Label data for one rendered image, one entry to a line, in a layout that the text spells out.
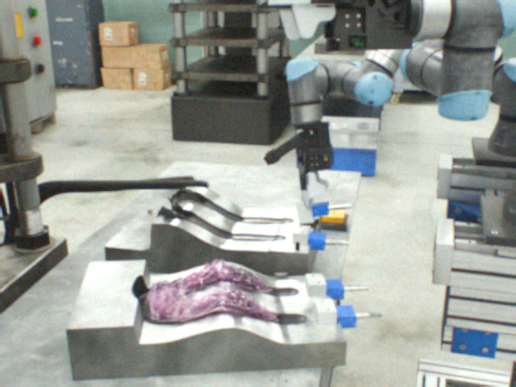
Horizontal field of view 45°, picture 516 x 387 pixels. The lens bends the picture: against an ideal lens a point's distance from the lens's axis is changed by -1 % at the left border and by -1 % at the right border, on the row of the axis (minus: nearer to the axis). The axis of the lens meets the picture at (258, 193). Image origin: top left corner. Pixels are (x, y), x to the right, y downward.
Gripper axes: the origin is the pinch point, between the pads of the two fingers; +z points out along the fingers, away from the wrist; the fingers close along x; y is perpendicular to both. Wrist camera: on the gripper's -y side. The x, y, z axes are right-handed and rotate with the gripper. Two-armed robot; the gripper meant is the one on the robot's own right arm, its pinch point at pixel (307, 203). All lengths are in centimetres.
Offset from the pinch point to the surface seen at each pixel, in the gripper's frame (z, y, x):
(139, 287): 7, -29, -40
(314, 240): 6.3, 3.0, -13.0
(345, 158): 34, -20, 313
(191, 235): 2.1, -25.0, -18.1
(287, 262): 9.8, -2.9, -17.3
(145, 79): -46, -294, 602
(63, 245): 7, -70, -1
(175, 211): -2.1, -31.4, -9.8
